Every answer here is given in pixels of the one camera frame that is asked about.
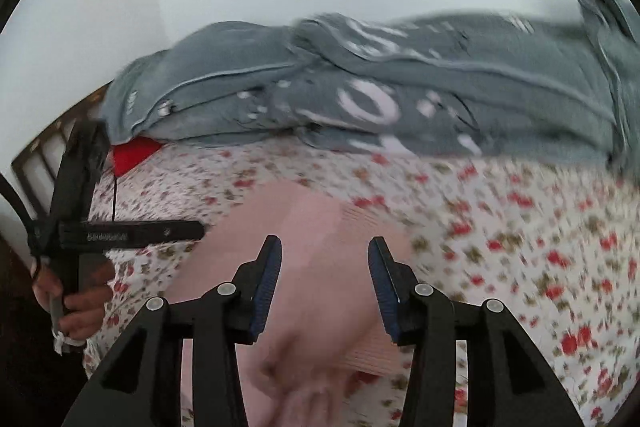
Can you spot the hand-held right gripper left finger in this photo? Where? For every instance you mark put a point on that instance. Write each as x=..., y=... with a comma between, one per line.
x=267, y=287

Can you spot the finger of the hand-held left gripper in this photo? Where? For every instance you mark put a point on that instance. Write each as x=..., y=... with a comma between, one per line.
x=165, y=232

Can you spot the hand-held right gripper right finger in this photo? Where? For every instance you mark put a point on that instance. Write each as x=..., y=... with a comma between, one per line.
x=382, y=287

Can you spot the pink knit garment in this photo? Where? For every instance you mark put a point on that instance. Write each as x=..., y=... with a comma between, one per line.
x=310, y=297

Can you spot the person's left hand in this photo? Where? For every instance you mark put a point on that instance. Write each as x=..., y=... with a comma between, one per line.
x=82, y=307

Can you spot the red cloth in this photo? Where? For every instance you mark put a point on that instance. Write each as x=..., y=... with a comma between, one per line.
x=132, y=154

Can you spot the floral bed sheet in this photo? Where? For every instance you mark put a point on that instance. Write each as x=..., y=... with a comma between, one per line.
x=525, y=257

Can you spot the grey printed blanket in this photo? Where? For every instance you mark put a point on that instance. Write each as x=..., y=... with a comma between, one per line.
x=400, y=77

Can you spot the dark wooden bed frame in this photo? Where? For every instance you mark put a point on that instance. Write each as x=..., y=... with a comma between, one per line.
x=45, y=157

